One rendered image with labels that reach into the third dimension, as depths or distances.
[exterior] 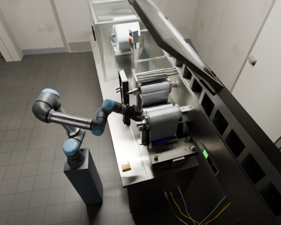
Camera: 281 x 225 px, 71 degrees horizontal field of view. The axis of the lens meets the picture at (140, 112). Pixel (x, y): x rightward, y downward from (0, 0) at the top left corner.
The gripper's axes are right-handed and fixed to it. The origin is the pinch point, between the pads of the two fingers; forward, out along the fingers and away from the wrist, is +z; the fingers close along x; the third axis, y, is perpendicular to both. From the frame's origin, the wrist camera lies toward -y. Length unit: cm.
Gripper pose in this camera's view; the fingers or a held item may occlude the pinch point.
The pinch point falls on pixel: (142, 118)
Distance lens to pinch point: 150.6
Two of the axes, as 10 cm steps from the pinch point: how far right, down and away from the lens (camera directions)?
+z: 7.3, 2.7, 6.3
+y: 6.2, -6.3, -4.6
